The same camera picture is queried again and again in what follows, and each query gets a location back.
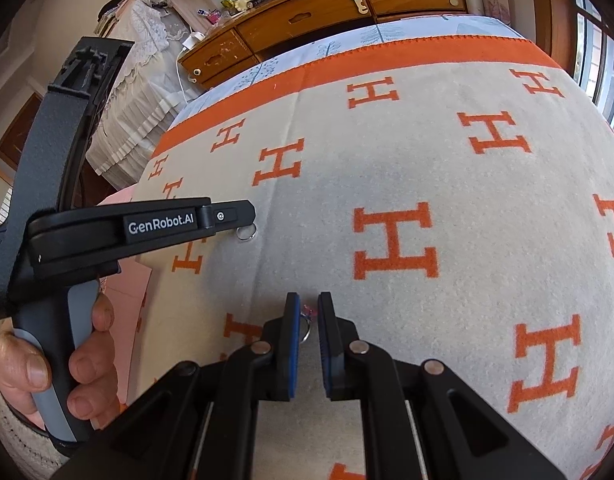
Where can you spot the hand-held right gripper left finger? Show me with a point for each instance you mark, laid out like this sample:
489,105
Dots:
293,350

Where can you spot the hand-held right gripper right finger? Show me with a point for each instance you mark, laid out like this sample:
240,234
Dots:
327,355

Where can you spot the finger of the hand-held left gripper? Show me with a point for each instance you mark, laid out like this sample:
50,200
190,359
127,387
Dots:
227,216

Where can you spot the person's left forearm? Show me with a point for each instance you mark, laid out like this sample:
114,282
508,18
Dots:
22,445

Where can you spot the person's left hand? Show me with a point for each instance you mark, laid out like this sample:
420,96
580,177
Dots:
94,385

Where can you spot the brown wooden cabinet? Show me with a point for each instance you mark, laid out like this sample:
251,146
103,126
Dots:
17,135

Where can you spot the white lace bed cover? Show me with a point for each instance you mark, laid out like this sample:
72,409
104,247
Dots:
137,110

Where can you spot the white charger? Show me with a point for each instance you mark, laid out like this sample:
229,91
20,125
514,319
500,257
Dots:
193,40

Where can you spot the small pink box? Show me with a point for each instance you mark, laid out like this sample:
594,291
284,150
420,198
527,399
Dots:
212,15

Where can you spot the pile of small toiletries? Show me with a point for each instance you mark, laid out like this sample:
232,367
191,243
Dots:
237,4

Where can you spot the brown wooden dresser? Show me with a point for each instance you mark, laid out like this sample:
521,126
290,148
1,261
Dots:
312,20

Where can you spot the orange beige letter print blanket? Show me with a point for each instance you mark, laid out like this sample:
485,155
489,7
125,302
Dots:
437,160

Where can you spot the pale plastic hook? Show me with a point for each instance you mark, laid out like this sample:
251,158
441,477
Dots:
359,2

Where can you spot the light blue leaf print sheet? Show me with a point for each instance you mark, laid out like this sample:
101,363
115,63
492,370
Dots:
402,30

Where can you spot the window with dark grille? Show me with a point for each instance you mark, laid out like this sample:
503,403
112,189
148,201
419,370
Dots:
597,60

